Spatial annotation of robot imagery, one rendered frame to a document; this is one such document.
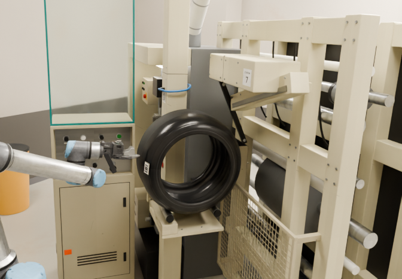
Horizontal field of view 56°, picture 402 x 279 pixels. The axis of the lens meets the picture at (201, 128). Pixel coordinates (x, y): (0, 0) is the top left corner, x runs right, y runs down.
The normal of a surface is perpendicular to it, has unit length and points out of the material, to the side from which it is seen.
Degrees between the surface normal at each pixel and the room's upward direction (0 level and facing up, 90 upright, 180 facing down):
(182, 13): 90
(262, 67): 90
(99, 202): 90
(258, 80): 90
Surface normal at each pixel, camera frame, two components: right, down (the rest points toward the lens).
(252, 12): -0.51, 0.18
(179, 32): 0.32, 0.24
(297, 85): 0.32, -0.07
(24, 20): 0.86, 0.16
